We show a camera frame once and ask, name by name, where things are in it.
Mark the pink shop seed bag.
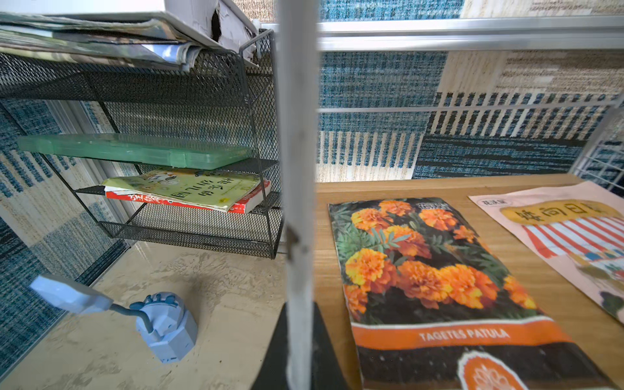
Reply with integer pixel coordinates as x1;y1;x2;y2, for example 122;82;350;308
471;181;623;321

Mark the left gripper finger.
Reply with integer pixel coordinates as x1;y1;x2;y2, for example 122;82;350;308
251;303;349;390

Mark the green plastic case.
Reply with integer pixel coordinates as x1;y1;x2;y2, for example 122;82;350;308
17;133;254;170

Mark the white wire three-tier shelf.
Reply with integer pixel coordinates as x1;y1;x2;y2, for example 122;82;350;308
276;1;623;389

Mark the green and red book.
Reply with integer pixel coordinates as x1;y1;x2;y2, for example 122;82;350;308
102;169;272;214

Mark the magazine stack under box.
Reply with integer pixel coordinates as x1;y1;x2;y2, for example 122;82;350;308
1;12;202;72

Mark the black mesh document tray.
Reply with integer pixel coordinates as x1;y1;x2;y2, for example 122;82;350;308
1;30;284;258

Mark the white folio box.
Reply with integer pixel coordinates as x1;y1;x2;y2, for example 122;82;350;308
1;1;258;62

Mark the orange marigold seed bag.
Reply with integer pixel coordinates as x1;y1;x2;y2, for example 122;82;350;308
328;198;615;389

